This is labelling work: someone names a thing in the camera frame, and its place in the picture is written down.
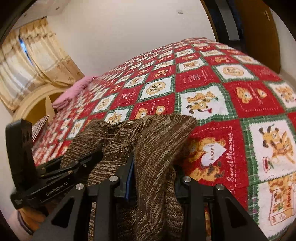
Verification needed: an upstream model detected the red patchwork bear bedspread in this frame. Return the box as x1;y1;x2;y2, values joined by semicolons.
33;38;295;240

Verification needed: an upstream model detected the brown knitted sweater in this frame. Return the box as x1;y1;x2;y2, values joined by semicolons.
61;114;197;240

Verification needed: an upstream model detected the brown wooden door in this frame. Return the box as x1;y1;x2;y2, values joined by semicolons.
234;0;281;74

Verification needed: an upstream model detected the cream round headboard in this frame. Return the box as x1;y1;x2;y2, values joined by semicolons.
12;84;68;124

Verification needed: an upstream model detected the striped pillow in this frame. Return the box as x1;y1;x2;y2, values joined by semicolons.
32;114;50;143

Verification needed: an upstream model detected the pink folded blanket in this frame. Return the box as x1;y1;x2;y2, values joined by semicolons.
52;76;96;111

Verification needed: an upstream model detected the beige patterned curtain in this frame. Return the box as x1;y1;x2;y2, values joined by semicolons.
1;18;84;111

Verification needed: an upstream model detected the person's left hand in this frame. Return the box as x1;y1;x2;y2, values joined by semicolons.
18;207;47;235

